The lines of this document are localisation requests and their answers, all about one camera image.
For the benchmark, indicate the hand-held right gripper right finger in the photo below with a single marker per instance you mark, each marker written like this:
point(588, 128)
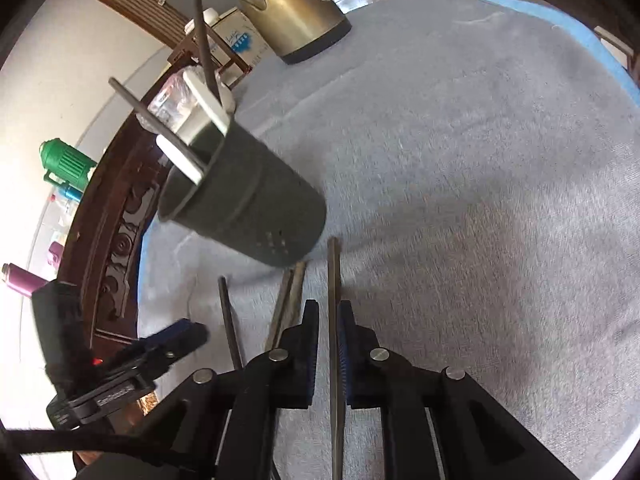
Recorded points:
point(345, 355)

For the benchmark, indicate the green thermos jug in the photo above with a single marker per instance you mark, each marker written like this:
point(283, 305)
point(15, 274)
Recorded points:
point(70, 162)

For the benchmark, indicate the purple cup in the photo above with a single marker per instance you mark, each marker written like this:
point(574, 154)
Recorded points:
point(56, 254)

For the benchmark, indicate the white carton box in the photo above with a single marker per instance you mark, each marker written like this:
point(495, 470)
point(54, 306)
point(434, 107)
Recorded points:
point(240, 35)

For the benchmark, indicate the grey tablecloth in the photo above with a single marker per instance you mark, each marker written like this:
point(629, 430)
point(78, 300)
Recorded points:
point(450, 160)

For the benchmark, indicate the purple thermos bottle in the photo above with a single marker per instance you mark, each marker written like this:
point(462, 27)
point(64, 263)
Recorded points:
point(25, 280)

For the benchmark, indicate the dark chopstick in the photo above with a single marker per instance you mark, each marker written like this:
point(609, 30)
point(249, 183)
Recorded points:
point(296, 285)
point(335, 285)
point(230, 320)
point(200, 25)
point(150, 115)
point(280, 307)

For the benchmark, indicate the brown window blind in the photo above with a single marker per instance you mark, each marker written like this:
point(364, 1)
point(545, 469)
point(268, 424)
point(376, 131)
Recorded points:
point(135, 0)

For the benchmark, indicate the dark metal utensil holder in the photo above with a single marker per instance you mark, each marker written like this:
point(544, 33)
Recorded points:
point(260, 200)

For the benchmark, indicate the white ceramic spoon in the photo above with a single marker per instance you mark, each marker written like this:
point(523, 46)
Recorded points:
point(180, 157)
point(207, 102)

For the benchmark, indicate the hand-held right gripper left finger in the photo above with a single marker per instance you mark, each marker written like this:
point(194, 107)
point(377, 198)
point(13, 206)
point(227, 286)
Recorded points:
point(310, 350)

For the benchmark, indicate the carved wooden sideboard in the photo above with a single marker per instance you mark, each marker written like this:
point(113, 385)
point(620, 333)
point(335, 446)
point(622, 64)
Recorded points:
point(100, 240)

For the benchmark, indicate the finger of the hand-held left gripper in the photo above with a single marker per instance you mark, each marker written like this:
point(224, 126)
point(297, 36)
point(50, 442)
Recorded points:
point(172, 335)

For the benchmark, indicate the wooden chair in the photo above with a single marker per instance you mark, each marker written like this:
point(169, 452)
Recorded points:
point(181, 47)

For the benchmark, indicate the bronze electric kettle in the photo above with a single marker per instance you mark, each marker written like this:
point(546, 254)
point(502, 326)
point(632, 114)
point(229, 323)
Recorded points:
point(290, 5)

